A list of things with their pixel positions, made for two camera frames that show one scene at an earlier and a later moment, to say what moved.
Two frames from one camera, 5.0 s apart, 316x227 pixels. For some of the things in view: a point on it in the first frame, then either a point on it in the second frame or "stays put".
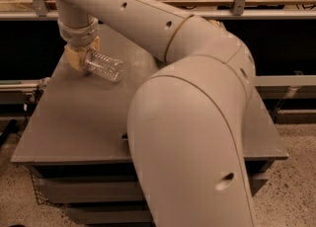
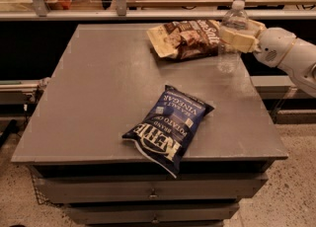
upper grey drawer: [93, 190] stays put
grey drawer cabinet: [77, 143] stays put
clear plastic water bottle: [106, 67] → [230, 63]
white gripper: [78, 35] → [274, 46]
